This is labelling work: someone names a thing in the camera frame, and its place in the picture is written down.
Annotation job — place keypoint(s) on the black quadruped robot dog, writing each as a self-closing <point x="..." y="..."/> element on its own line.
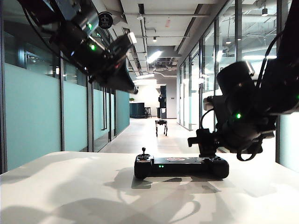
<point x="161" y="123"/>

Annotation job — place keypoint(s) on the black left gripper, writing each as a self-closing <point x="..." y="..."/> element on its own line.
<point x="109" y="65"/>

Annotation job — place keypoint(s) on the round black hanging sign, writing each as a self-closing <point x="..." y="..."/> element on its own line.
<point x="105" y="20"/>

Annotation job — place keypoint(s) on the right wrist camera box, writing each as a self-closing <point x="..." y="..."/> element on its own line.
<point x="209" y="103"/>

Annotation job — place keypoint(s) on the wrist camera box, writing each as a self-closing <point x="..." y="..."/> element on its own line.
<point x="125" y="43"/>
<point x="209" y="103"/>

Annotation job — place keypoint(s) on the small green potted plant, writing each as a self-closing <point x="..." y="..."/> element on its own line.
<point x="132" y="100"/>

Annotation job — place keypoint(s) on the dark teal counter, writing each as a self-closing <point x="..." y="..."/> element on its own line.
<point x="137" y="110"/>

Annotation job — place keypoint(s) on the tall black cabinet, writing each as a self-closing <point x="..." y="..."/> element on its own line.
<point x="163" y="91"/>

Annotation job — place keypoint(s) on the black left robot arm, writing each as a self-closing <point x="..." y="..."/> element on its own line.
<point x="58" y="28"/>

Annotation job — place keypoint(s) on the black ceiling spot light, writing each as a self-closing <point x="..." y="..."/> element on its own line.
<point x="154" y="39"/>

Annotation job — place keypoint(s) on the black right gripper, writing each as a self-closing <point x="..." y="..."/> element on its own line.
<point x="225" y="121"/>

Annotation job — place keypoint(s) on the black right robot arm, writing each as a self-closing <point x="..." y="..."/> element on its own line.
<point x="280" y="81"/>

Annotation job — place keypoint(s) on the linear ceiling light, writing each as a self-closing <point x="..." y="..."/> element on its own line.
<point x="154" y="56"/>

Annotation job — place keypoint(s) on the black bar stool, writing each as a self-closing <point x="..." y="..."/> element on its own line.
<point x="146" y="112"/>
<point x="150" y="112"/>

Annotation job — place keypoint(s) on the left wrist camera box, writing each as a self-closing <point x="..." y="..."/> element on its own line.
<point x="125" y="43"/>

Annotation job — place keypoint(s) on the black remote control with sticker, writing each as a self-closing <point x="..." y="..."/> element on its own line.
<point x="177" y="168"/>

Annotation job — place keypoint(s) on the black pendant lamp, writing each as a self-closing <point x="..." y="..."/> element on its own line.
<point x="264" y="11"/>

